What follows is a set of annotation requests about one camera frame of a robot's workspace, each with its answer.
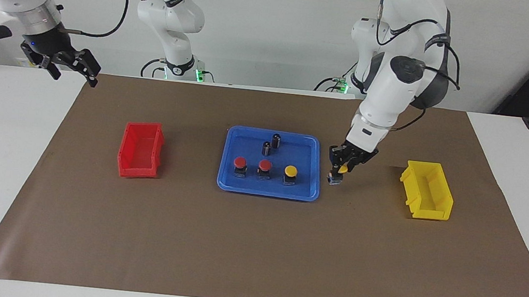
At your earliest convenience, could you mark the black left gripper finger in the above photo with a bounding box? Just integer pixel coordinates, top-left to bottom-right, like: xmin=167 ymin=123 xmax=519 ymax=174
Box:
xmin=327 ymin=145 xmax=343 ymax=176
xmin=346 ymin=154 xmax=366 ymax=174

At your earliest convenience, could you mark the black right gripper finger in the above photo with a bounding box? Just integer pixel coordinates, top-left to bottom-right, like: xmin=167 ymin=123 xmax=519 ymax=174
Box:
xmin=64 ymin=47 xmax=103 ymax=88
xmin=41 ymin=55 xmax=64 ymax=81

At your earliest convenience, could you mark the yellow push button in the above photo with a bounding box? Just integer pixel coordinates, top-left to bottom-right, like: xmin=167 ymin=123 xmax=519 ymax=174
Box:
xmin=282 ymin=165 xmax=299 ymax=187
xmin=327 ymin=161 xmax=352 ymax=187

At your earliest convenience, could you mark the red push button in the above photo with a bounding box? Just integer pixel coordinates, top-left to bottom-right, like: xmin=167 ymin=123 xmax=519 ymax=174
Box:
xmin=257 ymin=159 xmax=273 ymax=181
xmin=233 ymin=156 xmax=249 ymax=178

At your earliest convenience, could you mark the blue plastic tray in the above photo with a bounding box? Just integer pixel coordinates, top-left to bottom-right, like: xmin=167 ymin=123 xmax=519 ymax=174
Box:
xmin=215 ymin=124 xmax=326 ymax=203

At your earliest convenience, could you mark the yellow plastic bin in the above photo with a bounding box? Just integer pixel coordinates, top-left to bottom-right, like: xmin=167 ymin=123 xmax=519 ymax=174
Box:
xmin=396 ymin=159 xmax=458 ymax=222

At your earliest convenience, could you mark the red plastic bin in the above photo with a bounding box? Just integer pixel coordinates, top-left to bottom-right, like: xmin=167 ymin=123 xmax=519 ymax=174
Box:
xmin=115 ymin=119 xmax=167 ymax=181

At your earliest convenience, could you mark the brown paper mat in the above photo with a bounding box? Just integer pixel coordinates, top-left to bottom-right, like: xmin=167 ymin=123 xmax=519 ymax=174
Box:
xmin=0 ymin=64 xmax=529 ymax=297

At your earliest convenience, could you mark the black base cable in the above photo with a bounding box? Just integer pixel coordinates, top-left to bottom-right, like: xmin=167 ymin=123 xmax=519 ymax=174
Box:
xmin=313 ymin=59 xmax=358 ymax=96
xmin=139 ymin=56 xmax=167 ymax=80

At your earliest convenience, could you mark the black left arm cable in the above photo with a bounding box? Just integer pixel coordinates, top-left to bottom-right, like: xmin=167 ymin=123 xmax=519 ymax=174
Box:
xmin=366 ymin=0 xmax=470 ymax=138

